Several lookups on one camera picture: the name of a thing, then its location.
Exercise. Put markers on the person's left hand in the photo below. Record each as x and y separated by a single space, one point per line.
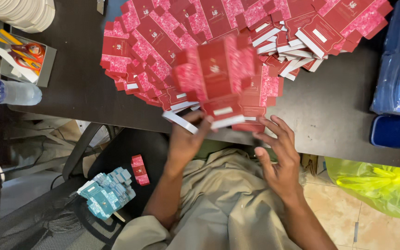
183 142

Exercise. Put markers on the person's right hand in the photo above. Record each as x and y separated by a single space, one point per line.
283 166

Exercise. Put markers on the person's left fingers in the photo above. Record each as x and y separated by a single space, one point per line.
203 121

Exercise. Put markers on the red carton blank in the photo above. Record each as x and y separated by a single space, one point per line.
217 78

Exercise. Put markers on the folded red box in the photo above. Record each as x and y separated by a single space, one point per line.
140 170

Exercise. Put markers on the pile of red cartons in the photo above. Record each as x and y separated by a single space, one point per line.
172 45

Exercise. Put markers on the person's beige garment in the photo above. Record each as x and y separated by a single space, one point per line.
214 208

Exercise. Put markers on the stack of teal cartons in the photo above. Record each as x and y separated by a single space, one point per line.
106 193

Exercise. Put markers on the black mesh office chair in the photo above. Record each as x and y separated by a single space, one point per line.
82 208

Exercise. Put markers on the grey cardboard tray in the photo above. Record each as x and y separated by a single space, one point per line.
36 66

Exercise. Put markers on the yellow-green plastic bag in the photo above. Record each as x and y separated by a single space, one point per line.
380 185

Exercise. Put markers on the dark blue box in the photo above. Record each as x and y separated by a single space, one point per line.
396 132

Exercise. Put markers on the clear plastic water bottle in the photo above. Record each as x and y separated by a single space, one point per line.
10 92

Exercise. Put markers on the yellow utility knife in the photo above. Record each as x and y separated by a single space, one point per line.
14 45

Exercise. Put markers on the blue plastic-wrapped packets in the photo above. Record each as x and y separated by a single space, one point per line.
399 62

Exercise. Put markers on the stack of white paper sheets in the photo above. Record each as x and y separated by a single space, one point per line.
23 14

